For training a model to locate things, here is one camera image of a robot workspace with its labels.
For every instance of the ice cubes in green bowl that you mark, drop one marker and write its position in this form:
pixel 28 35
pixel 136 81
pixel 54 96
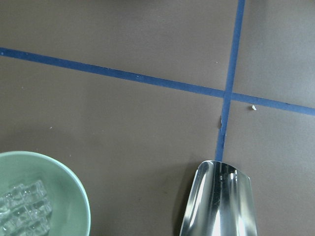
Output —
pixel 25 210

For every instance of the steel ice scoop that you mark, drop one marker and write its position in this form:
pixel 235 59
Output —
pixel 220 202

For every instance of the green bowl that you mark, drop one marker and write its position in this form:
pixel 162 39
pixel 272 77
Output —
pixel 71 215

